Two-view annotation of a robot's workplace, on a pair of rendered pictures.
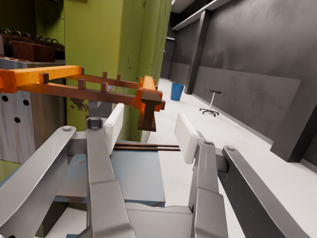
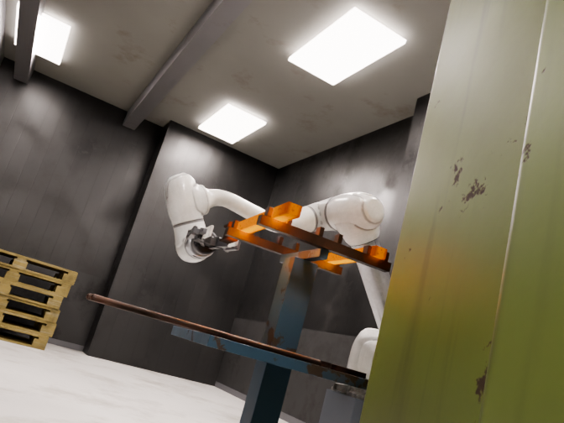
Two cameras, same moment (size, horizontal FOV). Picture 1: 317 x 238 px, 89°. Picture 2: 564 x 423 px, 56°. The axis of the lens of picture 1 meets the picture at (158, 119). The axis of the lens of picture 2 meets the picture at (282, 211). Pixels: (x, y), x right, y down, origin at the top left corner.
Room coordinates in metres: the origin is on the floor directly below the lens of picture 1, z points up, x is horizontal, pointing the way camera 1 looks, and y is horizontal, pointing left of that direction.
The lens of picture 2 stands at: (1.58, -0.16, 0.66)
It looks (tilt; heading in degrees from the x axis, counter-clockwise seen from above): 15 degrees up; 168
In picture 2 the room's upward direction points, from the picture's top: 16 degrees clockwise
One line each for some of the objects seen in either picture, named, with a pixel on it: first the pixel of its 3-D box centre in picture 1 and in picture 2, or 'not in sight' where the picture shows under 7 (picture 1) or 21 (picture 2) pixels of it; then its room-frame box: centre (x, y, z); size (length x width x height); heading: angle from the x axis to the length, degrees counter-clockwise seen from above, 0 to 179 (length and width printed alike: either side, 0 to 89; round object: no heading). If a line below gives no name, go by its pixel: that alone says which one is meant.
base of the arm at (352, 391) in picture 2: not in sight; (357, 389); (-0.45, 0.78, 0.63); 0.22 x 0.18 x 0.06; 103
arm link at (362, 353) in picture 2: not in sight; (371, 357); (-0.45, 0.80, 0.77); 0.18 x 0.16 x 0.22; 18
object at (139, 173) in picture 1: (100, 162); (275, 358); (0.44, 0.16, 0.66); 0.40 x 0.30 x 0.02; 98
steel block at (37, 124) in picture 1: (41, 98); not in sight; (0.86, 0.68, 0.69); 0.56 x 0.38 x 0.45; 178
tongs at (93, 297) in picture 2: (138, 146); (242, 341); (0.56, 0.06, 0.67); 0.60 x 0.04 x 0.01; 106
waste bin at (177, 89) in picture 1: (177, 91); not in sight; (4.87, -0.41, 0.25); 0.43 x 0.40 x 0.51; 100
